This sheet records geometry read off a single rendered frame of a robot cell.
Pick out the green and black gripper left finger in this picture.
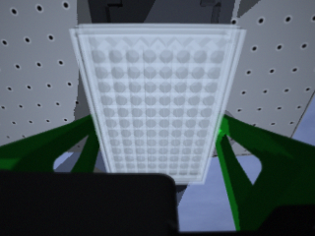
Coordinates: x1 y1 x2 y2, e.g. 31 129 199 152
0 114 99 172

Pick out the clear plastic plate lid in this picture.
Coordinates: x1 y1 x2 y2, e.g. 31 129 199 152
69 26 247 185

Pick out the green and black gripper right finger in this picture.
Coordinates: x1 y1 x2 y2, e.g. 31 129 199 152
216 114 315 231

